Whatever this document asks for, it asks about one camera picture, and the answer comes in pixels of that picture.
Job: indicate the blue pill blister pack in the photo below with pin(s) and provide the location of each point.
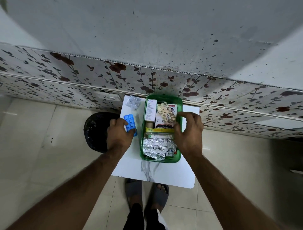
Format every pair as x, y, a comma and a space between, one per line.
130, 120

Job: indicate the white serrated tablet strip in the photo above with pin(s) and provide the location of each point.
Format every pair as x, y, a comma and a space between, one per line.
161, 136

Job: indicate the person's left forearm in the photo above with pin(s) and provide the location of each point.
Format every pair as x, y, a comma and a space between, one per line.
78, 184

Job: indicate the yellow medicine strip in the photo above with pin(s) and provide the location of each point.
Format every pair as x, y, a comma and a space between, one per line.
159, 130

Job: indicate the white medicine box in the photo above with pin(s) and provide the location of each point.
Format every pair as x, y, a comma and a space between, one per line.
150, 110

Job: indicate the person's right hand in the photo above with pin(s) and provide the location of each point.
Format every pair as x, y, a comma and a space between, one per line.
191, 137

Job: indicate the green plastic tray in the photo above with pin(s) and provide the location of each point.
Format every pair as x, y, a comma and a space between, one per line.
161, 159

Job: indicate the silver foil blister packs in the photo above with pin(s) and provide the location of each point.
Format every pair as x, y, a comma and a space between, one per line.
158, 148

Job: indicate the person's right forearm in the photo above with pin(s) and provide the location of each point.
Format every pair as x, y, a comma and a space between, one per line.
224, 194

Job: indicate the person's left hand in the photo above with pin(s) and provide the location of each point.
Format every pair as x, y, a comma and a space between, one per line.
118, 137

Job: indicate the clear pill blister pack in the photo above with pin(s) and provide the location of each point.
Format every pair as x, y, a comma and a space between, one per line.
133, 102

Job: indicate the white and red box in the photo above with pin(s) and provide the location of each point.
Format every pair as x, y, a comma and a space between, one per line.
161, 122

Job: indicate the person's black trousers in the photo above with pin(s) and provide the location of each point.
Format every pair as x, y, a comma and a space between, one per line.
137, 219

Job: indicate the person's right thumb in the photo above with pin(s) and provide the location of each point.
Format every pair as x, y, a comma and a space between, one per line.
178, 136

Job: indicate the black bag lined bin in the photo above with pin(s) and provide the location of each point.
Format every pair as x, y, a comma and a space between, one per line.
97, 132

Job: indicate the beige bandage strip bundle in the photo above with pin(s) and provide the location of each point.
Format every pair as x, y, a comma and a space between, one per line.
166, 111

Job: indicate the grey sandal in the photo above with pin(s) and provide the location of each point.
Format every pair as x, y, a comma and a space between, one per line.
133, 190
159, 195

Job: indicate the person's left thumb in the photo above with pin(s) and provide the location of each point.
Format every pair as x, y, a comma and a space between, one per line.
131, 133

